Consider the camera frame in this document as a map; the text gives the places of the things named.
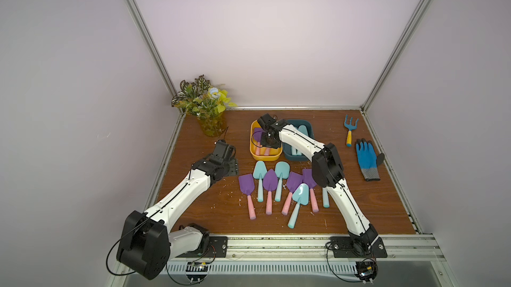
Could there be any yellow plastic storage box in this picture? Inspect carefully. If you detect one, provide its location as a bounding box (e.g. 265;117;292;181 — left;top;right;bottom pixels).
250;121;283;162

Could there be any teal shovel eleventh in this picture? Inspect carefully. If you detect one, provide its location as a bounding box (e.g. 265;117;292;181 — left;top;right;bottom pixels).
295;125;309;156

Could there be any dark teal storage box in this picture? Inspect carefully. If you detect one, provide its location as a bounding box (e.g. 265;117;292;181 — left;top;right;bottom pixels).
283;119;314;162

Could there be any teal shovel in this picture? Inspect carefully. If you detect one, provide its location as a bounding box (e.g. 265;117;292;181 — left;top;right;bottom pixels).
275;161;290;202
287;183;310;229
253;161;267;203
291;147;300;156
322;188;330;208

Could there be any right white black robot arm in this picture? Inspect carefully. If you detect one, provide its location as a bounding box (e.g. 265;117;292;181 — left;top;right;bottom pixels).
257;114;379;256

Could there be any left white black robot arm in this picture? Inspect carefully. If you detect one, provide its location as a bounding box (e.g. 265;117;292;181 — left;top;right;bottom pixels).
114;139;238;280

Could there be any potted green plant vase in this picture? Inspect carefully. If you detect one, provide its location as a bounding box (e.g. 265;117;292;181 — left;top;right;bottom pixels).
172;75;237;137

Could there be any blue yellow garden rake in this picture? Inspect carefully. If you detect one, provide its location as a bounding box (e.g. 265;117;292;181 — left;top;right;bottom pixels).
344;115;359;147

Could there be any blue grey garden glove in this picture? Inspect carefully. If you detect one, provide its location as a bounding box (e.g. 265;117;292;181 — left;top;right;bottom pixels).
355;139;385;181

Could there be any left circuit board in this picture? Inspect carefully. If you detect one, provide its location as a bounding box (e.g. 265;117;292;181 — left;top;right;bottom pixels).
185;261;210;285

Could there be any circuit board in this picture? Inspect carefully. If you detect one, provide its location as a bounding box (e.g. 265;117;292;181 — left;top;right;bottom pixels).
355;259;378;284
185;261;210;285

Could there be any right circuit board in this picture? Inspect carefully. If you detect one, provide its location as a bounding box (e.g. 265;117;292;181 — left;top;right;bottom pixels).
355;259;378;284

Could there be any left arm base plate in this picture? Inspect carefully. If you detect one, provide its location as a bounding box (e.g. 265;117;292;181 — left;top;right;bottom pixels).
177;236;228;259

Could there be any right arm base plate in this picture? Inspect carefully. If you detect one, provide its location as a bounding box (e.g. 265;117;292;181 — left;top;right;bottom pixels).
329;236;388;259

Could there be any aluminium front rail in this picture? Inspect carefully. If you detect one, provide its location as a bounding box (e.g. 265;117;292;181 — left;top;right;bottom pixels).
116;233;446;263

